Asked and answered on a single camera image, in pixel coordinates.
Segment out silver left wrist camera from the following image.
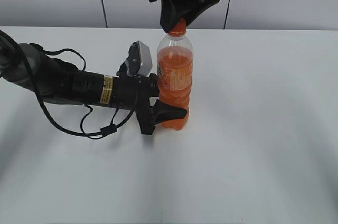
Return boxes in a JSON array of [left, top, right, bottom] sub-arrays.
[[125, 41, 153, 77]]

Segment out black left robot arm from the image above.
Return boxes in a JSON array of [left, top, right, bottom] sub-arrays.
[[1, 32, 187, 135]]

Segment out orange soda plastic bottle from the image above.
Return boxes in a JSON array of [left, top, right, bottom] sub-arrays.
[[157, 29, 194, 130]]

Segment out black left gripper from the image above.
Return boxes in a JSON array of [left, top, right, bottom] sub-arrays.
[[116, 73, 187, 135]]

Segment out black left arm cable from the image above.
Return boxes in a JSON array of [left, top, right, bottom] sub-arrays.
[[0, 31, 138, 139]]

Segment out orange bottle cap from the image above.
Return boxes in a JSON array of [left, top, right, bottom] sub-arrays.
[[168, 18, 186, 37]]

